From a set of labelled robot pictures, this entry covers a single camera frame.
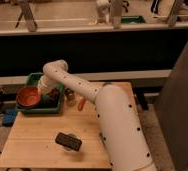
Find red bowl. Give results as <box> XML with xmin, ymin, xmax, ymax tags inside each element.
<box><xmin>16</xmin><ymin>86</ymin><xmax>41</xmax><ymax>108</ymax></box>

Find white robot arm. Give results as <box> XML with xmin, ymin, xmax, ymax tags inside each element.
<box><xmin>38</xmin><ymin>60</ymin><xmax>157</xmax><ymax>171</ymax></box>

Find green plastic tray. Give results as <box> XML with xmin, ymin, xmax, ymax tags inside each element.
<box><xmin>16</xmin><ymin>72</ymin><xmax>65</xmax><ymax>114</ymax></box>

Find small metal cup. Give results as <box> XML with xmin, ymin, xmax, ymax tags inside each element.
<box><xmin>65</xmin><ymin>88</ymin><xmax>75</xmax><ymax>101</ymax></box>

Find orange carrot toy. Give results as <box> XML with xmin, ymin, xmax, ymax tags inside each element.
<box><xmin>77</xmin><ymin>98</ymin><xmax>86</xmax><ymax>111</ymax></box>

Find black rectangular sponge block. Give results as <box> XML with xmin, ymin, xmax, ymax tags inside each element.
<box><xmin>55</xmin><ymin>132</ymin><xmax>82</xmax><ymax>151</ymax></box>

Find blue object beside table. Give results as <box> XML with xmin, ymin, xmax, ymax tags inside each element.
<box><xmin>2</xmin><ymin>109</ymin><xmax>17</xmax><ymax>127</ymax></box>

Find wooden table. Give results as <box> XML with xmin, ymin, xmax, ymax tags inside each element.
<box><xmin>0</xmin><ymin>81</ymin><xmax>145</xmax><ymax>170</ymax></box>

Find grey panel at right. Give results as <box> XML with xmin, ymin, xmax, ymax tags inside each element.
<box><xmin>154</xmin><ymin>42</ymin><xmax>188</xmax><ymax>171</ymax></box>

